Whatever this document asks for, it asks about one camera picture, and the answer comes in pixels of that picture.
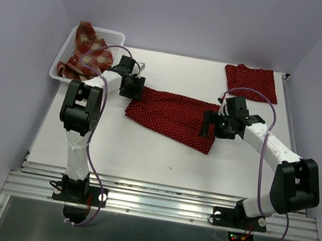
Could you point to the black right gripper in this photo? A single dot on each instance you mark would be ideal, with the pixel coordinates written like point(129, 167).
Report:
point(211, 117)

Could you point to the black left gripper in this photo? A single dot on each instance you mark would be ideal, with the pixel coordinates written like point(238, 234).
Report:
point(136, 93)

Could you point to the red polka dot skirt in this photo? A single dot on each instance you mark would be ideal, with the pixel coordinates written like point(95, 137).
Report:
point(175, 116)
point(246, 82)

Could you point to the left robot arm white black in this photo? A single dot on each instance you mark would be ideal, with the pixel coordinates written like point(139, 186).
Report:
point(80, 114)

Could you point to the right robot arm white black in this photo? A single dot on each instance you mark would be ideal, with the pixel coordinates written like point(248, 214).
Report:
point(295, 184)

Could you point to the white plastic basket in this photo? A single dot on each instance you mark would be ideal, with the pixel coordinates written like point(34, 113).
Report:
point(68, 48)

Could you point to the red patterned skirt in basket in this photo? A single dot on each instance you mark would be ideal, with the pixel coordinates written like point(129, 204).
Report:
point(88, 60)

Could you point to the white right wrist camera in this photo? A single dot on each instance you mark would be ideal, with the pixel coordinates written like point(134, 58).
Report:
point(223, 105)

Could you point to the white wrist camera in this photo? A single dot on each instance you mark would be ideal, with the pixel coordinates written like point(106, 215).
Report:
point(138, 68)
point(223, 105)

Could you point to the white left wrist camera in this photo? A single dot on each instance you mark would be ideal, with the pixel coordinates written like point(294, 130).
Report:
point(138, 68)

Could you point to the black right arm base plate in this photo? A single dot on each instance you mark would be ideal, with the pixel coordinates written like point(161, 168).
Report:
point(227, 217)

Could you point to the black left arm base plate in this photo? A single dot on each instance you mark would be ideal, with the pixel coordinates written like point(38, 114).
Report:
point(90, 196)

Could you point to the aluminium rail frame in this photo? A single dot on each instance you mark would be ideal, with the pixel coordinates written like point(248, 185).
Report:
point(159, 190)

